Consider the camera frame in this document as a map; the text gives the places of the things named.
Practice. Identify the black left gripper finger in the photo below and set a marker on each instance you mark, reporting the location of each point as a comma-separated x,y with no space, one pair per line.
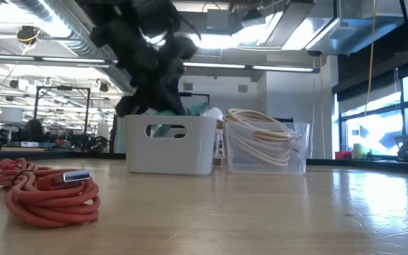
129,106
172,101

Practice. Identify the light grey plastic bin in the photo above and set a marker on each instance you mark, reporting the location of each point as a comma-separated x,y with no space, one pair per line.
170,156

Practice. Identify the clear plastic bin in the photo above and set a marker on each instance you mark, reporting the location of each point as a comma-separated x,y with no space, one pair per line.
260,169

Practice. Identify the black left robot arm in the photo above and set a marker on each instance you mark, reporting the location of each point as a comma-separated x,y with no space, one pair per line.
129,17

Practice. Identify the grey fabric cover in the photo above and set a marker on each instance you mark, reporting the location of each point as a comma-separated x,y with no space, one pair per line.
119,134

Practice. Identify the person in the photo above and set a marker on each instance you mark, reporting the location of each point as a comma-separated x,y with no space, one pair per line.
34,129

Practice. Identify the long linear ceiling light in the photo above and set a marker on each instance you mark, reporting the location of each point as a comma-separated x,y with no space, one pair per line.
282,68

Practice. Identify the white drum lamp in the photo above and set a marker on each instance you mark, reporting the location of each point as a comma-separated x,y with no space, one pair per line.
11,115

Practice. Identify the small red box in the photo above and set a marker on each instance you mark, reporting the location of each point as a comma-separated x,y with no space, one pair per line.
343,155

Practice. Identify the pale green roll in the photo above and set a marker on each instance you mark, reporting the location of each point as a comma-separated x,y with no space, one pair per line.
359,151

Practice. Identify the low black rig frame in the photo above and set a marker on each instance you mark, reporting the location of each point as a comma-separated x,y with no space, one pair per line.
198,94

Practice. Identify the tall black rig frame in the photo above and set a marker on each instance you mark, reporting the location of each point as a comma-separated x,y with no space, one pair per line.
35,106

